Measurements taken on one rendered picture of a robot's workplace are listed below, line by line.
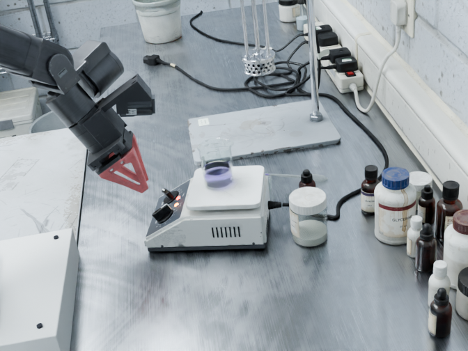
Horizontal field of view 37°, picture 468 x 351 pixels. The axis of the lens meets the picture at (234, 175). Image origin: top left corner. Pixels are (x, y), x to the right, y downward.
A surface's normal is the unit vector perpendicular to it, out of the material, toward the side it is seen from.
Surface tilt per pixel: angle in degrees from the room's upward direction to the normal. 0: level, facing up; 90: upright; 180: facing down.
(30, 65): 90
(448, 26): 90
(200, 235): 90
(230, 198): 0
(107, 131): 84
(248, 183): 0
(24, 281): 3
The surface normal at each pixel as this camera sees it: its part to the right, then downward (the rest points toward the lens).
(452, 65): -0.99, 0.16
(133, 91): 0.11, 0.41
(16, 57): 0.61, 0.24
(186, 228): -0.10, 0.52
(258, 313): -0.11, -0.85
